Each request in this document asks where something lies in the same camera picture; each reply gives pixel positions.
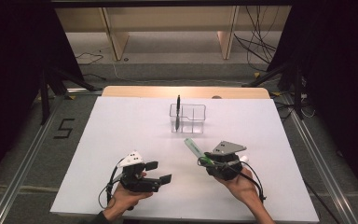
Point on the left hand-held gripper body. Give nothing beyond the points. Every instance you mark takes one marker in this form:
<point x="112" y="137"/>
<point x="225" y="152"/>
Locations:
<point x="136" y="183"/>

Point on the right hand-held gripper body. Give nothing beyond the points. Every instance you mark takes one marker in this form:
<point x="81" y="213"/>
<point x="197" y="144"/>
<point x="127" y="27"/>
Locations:
<point x="227" y="147"/>

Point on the green highlighter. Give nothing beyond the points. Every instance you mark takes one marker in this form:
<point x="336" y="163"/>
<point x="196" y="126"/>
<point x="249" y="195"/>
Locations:
<point x="192" y="146"/>

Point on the white glue stick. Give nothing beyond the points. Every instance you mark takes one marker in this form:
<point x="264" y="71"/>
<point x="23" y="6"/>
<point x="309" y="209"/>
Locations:
<point x="244" y="158"/>

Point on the clear plastic desk organizer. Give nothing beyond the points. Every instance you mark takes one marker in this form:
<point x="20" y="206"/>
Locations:
<point x="195" y="126"/>

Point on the black pen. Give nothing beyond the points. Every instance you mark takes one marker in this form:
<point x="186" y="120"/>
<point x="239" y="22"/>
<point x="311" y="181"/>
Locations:
<point x="178" y="107"/>

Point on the person's left hand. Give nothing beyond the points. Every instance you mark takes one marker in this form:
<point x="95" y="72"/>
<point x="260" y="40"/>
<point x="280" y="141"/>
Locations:
<point x="121" y="199"/>

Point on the person's right hand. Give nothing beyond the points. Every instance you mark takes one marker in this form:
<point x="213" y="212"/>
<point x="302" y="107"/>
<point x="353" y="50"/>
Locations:
<point x="244" y="186"/>

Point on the white foam board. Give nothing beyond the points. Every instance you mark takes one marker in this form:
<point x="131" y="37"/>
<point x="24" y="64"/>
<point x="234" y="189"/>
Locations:
<point x="136" y="130"/>

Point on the dark round table cap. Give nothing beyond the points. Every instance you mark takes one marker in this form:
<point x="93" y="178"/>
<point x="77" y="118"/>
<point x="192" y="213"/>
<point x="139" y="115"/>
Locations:
<point x="216" y="97"/>

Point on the black tripod stand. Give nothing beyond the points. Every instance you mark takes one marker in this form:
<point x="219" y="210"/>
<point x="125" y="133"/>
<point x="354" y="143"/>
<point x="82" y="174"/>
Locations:
<point x="298" y="93"/>
<point x="45" y="99"/>

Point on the beige wooden furniture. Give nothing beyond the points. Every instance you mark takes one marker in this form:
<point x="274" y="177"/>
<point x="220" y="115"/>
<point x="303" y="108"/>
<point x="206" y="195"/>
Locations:
<point x="118" y="40"/>

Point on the black curtain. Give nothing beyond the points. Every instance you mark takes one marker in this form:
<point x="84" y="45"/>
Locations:
<point x="12" y="77"/>
<point x="338" y="77"/>

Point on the aluminium frame rail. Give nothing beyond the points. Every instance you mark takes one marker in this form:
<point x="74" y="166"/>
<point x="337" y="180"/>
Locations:
<point x="84" y="90"/>
<point x="323" y="168"/>
<point x="21" y="174"/>

